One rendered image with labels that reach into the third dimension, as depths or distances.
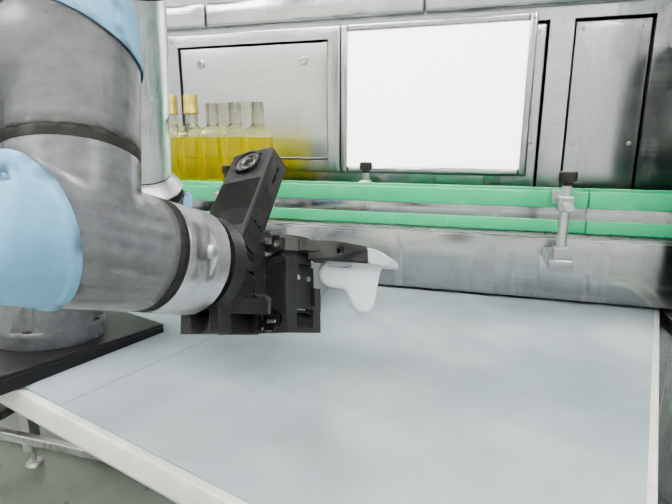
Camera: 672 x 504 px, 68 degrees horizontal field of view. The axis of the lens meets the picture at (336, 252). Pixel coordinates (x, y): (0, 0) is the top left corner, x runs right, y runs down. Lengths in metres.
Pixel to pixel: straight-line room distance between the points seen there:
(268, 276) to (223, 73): 1.02
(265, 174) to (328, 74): 0.85
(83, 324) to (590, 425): 0.68
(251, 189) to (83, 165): 0.17
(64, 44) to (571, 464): 0.55
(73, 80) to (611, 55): 1.11
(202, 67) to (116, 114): 1.11
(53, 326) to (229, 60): 0.82
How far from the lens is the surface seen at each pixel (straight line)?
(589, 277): 1.07
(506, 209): 1.05
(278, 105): 1.31
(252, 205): 0.40
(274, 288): 0.40
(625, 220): 1.08
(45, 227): 0.26
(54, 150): 0.29
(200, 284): 0.33
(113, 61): 0.32
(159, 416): 0.64
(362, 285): 0.46
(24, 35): 0.32
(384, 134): 1.22
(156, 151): 0.74
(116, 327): 0.88
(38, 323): 0.82
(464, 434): 0.60
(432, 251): 1.05
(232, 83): 1.37
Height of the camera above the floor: 1.07
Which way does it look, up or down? 13 degrees down
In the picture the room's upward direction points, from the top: straight up
